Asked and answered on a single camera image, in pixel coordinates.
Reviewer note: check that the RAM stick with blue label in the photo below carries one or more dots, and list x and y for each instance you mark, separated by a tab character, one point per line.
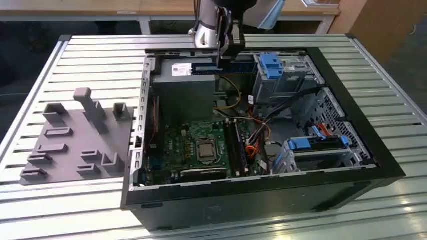
245	67

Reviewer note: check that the grey parts rack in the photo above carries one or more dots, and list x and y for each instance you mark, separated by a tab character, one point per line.
81	150

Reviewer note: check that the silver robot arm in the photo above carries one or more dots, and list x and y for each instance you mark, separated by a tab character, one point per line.
208	22

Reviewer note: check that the green motherboard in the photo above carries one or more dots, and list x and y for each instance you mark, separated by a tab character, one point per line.
181	135

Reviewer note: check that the blue disk carrier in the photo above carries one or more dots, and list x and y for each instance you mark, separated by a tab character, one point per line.
272	66
301	144

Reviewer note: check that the silver CPU in socket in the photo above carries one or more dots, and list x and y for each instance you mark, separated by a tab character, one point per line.
208	150

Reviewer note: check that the pale blue teach pendant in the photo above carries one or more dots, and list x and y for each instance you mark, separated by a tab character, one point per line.
272	15

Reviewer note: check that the brown wooden cabinet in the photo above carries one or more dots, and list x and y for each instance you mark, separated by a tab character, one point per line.
384	25

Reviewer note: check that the black graphics card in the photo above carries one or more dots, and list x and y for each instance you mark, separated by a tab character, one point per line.
204	173

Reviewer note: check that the silver metal drive cage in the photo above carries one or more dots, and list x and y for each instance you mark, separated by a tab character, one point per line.
288	85

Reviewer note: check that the black open PC case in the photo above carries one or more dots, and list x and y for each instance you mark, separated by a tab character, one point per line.
254	200

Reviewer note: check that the wooden desk with white frame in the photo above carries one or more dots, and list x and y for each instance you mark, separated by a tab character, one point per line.
68	8

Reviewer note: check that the grey power supply unit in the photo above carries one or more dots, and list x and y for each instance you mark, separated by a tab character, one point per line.
182	92

